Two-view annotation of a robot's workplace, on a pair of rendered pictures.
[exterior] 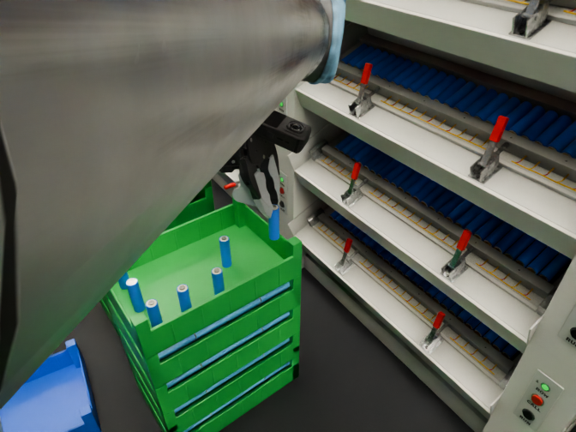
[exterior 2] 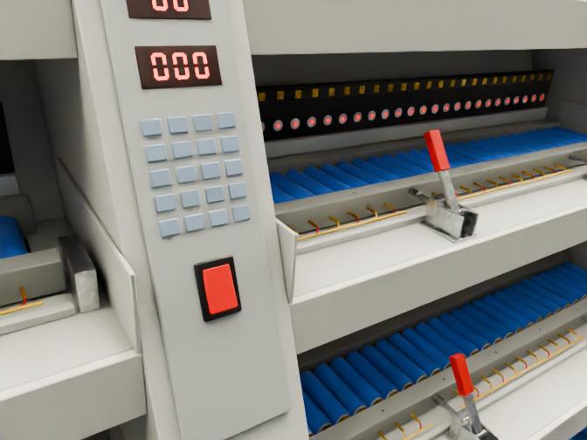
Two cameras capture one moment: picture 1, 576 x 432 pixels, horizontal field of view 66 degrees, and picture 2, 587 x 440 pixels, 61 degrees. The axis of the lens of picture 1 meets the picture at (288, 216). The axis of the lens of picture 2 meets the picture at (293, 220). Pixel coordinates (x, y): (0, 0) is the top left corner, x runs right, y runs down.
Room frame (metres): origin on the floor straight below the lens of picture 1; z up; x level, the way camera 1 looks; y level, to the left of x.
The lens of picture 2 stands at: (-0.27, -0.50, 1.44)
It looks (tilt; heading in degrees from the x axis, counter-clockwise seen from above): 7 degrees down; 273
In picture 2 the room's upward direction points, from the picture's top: 8 degrees counter-clockwise
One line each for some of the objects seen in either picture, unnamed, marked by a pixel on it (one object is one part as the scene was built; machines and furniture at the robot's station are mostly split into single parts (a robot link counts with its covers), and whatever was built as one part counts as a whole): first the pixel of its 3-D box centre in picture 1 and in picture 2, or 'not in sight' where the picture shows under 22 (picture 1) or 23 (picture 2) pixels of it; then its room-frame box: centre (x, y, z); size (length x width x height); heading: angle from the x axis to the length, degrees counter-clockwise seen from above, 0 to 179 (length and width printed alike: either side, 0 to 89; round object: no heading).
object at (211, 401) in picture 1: (213, 347); not in sight; (0.57, 0.15, 0.12); 0.30 x 0.20 x 0.08; 127
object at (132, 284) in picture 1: (135, 296); not in sight; (0.50, 0.25, 0.36); 0.02 x 0.02 x 0.06
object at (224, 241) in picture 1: (225, 251); not in sight; (0.60, 0.11, 0.36); 0.02 x 0.02 x 0.06
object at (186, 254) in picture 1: (199, 262); not in sight; (0.57, 0.15, 0.36); 0.30 x 0.20 x 0.08; 127
